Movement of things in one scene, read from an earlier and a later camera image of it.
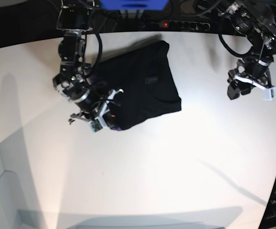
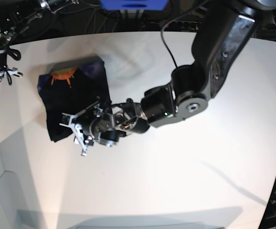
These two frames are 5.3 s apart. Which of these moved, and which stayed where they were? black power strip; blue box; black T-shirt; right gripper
Moved: right gripper; black T-shirt
Stayed: black power strip; blue box
